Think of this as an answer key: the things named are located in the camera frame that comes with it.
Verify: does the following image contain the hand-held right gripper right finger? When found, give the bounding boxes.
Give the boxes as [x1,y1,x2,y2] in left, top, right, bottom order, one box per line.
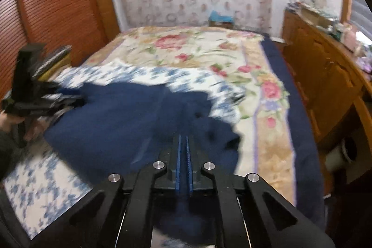
[185,135,336,248]

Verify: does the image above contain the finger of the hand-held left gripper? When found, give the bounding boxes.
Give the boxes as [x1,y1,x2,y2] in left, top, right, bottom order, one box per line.
[35,85,86,115]

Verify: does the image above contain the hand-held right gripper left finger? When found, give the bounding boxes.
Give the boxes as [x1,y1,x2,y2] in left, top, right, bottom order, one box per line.
[38,134,183,248]

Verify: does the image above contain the navy printed T-shirt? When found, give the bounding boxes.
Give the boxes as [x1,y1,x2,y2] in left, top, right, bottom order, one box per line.
[43,82,242,248]

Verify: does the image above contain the person's left hand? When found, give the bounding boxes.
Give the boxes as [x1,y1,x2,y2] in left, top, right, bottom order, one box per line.
[0,113,44,147]

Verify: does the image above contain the yellow folded blanket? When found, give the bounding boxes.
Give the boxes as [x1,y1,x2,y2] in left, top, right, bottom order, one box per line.
[38,62,72,83]

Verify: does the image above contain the wooden louvered wardrobe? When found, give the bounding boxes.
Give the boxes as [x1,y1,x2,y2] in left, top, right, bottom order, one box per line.
[0,0,121,100]

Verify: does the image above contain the blue floral white sheet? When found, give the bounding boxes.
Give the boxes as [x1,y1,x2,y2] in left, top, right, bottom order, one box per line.
[3,59,247,240]

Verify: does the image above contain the pink floral bedspread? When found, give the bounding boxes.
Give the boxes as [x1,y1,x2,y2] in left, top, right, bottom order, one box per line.
[87,26,326,228]

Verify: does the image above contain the cardboard box with blue cloth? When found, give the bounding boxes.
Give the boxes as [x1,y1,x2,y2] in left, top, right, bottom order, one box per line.
[209,10,234,28]

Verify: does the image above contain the white round container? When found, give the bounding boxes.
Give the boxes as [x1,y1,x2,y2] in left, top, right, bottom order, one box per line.
[325,136,357,171]

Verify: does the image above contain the wooden cabinet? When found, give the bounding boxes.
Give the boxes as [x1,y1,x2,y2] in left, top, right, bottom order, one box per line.
[282,10,372,187]

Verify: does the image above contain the open cardboard box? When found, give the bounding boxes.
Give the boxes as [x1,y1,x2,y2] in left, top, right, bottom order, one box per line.
[301,7,329,25]

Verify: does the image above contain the pink bottle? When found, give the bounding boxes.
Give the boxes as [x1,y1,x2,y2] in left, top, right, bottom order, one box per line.
[344,30,356,48]

